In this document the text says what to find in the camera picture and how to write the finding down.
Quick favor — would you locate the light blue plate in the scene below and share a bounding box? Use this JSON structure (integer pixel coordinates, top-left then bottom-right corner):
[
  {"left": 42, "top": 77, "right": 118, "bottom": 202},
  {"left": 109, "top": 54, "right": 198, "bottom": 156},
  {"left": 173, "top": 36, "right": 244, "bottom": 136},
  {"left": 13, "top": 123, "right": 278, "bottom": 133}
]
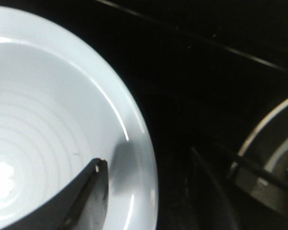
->
[{"left": 0, "top": 6, "right": 158, "bottom": 230}]

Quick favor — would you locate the black glass cooktop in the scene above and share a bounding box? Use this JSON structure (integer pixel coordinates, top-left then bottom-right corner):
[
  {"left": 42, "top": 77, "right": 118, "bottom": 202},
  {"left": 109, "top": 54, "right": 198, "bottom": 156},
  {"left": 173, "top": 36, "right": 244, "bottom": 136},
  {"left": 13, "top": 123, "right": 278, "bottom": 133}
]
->
[{"left": 40, "top": 0, "right": 288, "bottom": 230}]

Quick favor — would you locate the right black pan support grate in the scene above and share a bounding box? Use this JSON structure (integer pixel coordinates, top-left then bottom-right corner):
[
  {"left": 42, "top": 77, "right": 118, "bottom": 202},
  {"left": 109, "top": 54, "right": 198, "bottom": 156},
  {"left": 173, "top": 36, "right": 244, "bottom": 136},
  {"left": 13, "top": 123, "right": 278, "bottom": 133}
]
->
[{"left": 190, "top": 141, "right": 288, "bottom": 218}]

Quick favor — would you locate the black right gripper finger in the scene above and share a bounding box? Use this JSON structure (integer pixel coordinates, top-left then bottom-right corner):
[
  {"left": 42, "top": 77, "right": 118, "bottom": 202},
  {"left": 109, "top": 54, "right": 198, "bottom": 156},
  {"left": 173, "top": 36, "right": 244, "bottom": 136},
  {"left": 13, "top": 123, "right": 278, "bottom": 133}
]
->
[{"left": 5, "top": 158, "right": 108, "bottom": 230}]

